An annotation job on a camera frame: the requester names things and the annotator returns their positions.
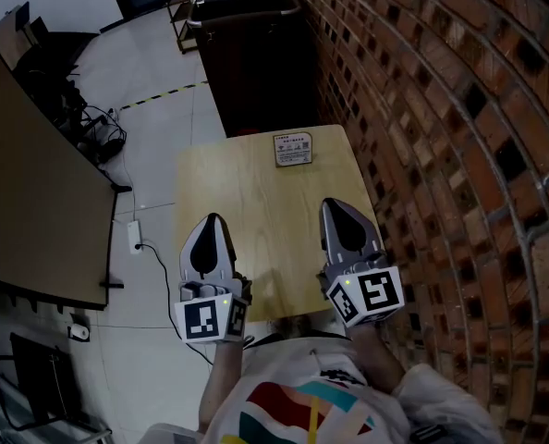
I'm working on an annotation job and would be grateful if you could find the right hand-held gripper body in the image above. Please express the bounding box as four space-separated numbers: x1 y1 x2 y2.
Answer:
317 253 406 328

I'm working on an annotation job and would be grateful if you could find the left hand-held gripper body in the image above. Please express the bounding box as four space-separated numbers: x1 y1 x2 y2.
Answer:
175 273 253 345

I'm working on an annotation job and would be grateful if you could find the person's left forearm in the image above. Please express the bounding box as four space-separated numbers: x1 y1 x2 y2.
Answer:
198 339 244 434

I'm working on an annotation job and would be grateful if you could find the person's right forearm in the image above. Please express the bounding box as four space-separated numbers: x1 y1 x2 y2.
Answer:
348 324 408 395

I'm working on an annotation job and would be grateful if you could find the white power strip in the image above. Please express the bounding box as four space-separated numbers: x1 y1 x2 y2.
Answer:
127 219 144 255

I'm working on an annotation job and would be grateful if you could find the wooden table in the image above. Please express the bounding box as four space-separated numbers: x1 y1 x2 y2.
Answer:
175 124 382 323

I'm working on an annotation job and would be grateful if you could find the white shirt with colourful print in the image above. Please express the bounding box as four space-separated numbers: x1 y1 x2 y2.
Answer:
200 335 505 444

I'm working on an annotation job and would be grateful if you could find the grey box device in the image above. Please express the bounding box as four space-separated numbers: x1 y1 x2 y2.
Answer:
138 422 202 444

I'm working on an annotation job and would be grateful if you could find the large dark side table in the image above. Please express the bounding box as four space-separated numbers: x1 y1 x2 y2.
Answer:
0 25 133 312

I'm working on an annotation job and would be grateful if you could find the dark cabinet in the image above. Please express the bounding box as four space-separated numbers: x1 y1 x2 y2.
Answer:
189 0 325 138

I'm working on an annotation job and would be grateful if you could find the black power cable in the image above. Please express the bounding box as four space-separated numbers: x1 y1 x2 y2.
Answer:
135 242 215 367

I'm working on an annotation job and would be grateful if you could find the black strap buckle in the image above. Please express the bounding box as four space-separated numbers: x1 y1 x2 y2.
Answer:
408 425 447 444

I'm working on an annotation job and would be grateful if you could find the tangle of black cables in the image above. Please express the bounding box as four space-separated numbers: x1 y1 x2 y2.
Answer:
76 104 128 166

